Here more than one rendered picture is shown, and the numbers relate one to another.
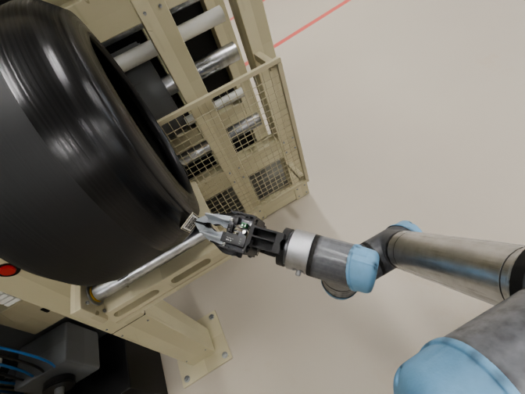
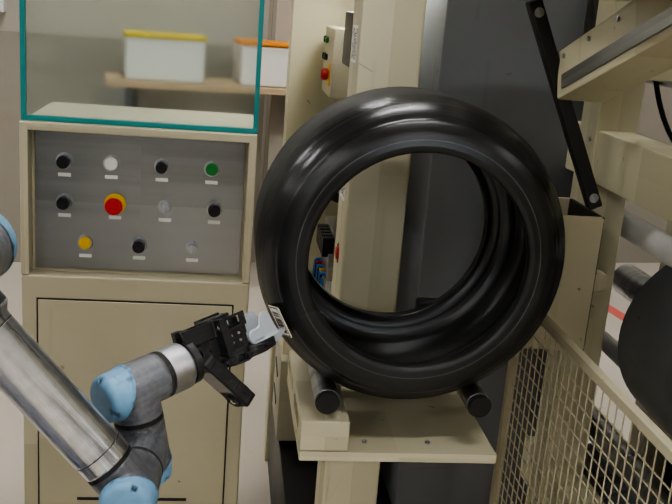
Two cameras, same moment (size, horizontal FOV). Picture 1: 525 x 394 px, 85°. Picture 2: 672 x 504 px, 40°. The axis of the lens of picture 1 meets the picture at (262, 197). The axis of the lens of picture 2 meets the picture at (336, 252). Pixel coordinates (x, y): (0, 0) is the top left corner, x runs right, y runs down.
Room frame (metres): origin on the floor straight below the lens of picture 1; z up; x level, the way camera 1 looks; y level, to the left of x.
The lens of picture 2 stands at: (0.52, -1.35, 1.59)
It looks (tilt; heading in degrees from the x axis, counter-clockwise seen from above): 15 degrees down; 91
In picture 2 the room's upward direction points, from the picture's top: 5 degrees clockwise
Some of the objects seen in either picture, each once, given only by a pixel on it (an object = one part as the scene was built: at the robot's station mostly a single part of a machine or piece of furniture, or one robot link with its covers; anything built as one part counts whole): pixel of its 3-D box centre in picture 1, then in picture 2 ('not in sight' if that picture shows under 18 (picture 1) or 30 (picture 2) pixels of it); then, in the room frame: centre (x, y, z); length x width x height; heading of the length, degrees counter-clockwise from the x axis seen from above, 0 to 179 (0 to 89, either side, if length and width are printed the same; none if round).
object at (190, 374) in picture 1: (200, 346); not in sight; (0.56, 0.61, 0.01); 0.27 x 0.27 x 0.02; 8
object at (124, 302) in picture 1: (165, 271); (316, 394); (0.48, 0.34, 0.83); 0.36 x 0.09 x 0.06; 98
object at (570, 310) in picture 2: not in sight; (545, 270); (0.96, 0.63, 1.05); 0.20 x 0.15 x 0.30; 98
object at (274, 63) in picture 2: not in sight; (273, 63); (0.04, 3.66, 1.24); 0.41 x 0.34 x 0.23; 17
